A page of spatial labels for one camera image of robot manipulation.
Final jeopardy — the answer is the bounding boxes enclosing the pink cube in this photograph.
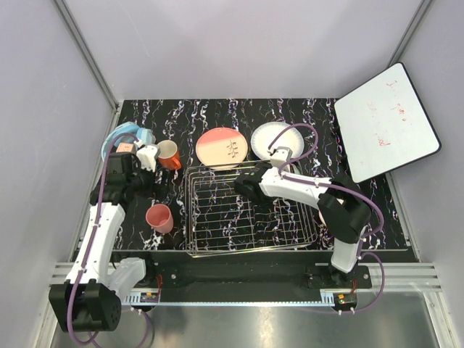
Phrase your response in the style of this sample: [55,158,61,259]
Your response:
[116,142,137,154]

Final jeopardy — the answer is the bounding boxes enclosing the pink plastic cup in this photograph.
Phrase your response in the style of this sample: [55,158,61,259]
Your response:
[146,204,173,234]

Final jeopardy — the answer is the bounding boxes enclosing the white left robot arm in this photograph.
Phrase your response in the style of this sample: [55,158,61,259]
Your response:
[49,146,158,334]

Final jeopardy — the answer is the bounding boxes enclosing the pink and cream plate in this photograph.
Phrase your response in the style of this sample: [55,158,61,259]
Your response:
[195,127,249,170]

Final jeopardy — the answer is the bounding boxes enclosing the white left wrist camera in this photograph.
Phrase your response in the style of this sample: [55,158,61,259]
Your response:
[136,144,160,173]

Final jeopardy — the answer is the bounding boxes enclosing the white board with dark rim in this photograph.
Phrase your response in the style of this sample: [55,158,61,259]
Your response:
[334,62,442,183]

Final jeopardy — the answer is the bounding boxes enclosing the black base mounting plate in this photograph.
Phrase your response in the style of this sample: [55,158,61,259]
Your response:
[104,249,374,302]

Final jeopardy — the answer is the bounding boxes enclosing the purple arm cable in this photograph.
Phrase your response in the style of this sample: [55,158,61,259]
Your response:
[267,123,386,316]
[67,132,143,348]

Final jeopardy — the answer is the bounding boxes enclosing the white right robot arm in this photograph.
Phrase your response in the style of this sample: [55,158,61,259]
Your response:
[233,163,373,288]

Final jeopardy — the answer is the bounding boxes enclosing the white round plate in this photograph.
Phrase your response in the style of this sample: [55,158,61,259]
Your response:
[250,122,305,160]

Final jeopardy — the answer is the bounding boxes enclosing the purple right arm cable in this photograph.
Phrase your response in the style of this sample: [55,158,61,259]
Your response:
[267,123,386,316]

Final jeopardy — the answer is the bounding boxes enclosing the grey slotted cable duct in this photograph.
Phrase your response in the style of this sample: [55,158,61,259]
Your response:
[122,289,334,307]

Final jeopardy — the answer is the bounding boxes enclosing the orange and white bowl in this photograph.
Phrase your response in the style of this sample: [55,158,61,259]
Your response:
[318,211,328,229]

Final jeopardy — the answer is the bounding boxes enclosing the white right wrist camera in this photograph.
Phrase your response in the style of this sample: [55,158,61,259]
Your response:
[270,146,293,167]

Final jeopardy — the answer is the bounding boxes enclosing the orange mug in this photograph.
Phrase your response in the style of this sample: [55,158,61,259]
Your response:
[158,140,182,170]

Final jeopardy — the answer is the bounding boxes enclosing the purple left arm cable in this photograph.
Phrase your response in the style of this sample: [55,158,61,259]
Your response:
[67,132,143,348]

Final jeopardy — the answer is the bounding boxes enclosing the light blue headphones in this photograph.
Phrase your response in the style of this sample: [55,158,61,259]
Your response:
[101,122,155,160]

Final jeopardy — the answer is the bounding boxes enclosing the steel wire dish rack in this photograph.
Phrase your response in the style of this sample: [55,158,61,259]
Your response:
[185,161,318,257]

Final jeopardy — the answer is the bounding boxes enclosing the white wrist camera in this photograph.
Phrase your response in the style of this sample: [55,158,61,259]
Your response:
[270,146,293,167]
[136,144,160,173]

